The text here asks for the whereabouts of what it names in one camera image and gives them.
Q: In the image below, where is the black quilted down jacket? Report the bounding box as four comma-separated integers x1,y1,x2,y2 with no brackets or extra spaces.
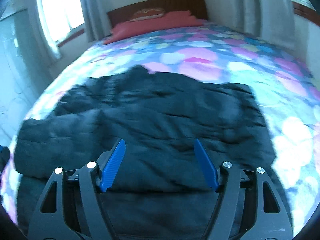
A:
14,66,289,239

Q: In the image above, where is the white sheer curtain far left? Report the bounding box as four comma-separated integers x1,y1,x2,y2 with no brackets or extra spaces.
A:
26,0,61,66

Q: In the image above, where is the frosted glass wardrobe door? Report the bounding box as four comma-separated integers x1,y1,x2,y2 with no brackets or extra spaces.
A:
1,9,51,146

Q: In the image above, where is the brown embroidered cushion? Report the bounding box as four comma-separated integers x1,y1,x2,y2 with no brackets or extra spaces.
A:
130,8,165,22

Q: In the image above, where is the red pillow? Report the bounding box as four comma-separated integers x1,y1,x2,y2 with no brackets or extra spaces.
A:
104,11,203,44

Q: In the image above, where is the dark wooden headboard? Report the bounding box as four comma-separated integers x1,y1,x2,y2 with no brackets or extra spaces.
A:
107,0,209,28

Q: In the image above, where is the left window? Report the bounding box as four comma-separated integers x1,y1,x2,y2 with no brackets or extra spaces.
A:
40,0,85,47

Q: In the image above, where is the grey curtain left of bed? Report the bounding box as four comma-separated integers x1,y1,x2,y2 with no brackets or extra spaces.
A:
80,0,109,42

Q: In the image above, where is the grey curtain of bed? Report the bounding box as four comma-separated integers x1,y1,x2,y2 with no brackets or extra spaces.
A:
232,0,295,51
80,0,109,42

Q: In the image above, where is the grey curtain right of bed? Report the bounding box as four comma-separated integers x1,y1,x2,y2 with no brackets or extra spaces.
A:
232,0,295,51

